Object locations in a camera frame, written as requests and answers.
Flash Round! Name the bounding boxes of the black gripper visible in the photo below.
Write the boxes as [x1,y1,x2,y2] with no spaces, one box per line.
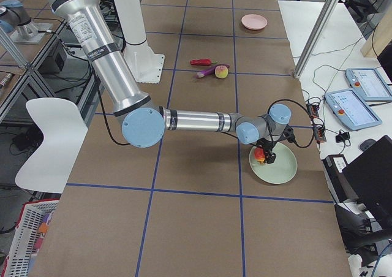
[257,138,277,164]

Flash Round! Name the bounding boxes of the red apple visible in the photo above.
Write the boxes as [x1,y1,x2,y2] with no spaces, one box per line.
[254,148,266,164]

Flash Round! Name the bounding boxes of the yellow pink peach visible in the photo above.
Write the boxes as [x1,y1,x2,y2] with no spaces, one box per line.
[214,65,228,79]

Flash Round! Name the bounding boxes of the purple eggplant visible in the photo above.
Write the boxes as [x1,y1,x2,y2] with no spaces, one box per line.
[196,64,230,78]

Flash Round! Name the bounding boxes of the red chili pepper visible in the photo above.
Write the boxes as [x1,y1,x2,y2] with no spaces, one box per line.
[190,59,217,66]

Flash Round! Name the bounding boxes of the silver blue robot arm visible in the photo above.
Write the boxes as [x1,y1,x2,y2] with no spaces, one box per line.
[48,0,295,164]

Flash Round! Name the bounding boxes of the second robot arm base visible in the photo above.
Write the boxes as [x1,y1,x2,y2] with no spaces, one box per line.
[1,0,43,45]

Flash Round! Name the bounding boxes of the light green round plate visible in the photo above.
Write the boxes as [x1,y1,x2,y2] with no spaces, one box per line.
[249,142,298,184]

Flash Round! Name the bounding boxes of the orange electronics board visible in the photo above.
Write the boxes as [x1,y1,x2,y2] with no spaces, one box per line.
[306,103,326,144]

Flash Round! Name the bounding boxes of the near teach pendant tablet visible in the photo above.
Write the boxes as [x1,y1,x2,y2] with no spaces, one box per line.
[325,89,382,131]

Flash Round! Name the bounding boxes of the teach pendant tablet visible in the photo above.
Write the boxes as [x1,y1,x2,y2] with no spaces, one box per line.
[345,68,391,102]
[325,89,382,131]

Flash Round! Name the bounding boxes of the grey computer mouse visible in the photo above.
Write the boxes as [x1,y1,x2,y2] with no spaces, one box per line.
[359,138,376,151]

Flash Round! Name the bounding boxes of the black laptop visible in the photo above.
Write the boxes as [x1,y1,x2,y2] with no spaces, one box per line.
[343,135,391,229]

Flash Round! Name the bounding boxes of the far teach pendant tablet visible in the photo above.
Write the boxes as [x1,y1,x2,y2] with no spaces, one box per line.
[345,68,391,102]

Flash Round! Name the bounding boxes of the white plastic chair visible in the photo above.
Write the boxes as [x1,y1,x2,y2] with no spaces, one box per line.
[15,97,88,194]

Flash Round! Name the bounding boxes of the white plastic basket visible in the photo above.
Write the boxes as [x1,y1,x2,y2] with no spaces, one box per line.
[1,199,59,276]

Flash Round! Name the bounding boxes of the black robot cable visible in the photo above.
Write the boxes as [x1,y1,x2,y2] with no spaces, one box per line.
[265,99,319,148]

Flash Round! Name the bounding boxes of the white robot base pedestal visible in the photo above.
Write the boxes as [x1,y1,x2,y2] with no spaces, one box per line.
[114,0,165,83]

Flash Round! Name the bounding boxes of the aluminium frame post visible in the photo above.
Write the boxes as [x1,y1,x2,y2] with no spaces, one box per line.
[293,0,339,79]

